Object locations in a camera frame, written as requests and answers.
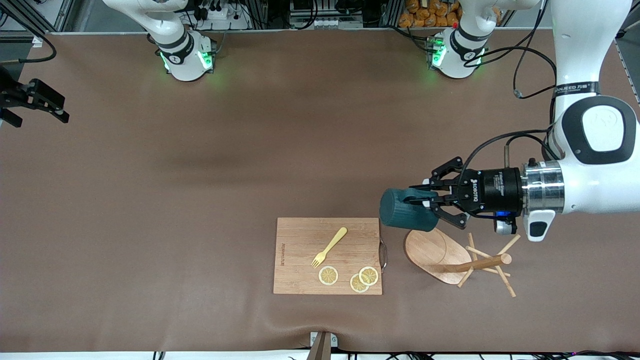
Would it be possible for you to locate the dark green ribbed cup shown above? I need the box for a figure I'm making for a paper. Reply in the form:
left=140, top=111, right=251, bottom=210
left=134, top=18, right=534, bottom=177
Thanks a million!
left=379, top=187, right=442, bottom=232

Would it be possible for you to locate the wooden cup rack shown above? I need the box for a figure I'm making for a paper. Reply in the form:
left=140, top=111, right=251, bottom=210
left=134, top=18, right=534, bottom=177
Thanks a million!
left=404, top=227, right=522, bottom=299

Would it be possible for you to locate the white power strip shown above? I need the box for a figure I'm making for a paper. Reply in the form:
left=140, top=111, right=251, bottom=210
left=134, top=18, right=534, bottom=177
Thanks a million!
left=192, top=4, right=251, bottom=31

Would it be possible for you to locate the bamboo cutting board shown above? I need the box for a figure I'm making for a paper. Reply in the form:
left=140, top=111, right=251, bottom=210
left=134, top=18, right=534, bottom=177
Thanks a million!
left=273, top=217, right=383, bottom=296

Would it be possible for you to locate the brown table mat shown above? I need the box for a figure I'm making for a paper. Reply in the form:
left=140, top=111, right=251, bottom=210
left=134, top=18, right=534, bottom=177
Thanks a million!
left=0, top=27, right=640, bottom=353

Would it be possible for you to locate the yellow plastic fork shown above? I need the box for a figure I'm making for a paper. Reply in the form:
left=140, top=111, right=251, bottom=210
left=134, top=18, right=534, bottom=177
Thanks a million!
left=311, top=227, right=348, bottom=269

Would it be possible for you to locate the pile of orange items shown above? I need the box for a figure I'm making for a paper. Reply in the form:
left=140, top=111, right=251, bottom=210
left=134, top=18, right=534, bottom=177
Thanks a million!
left=398, top=0, right=463, bottom=28

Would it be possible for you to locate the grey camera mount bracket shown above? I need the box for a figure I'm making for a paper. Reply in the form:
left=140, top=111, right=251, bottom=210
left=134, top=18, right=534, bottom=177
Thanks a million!
left=306, top=331, right=339, bottom=360

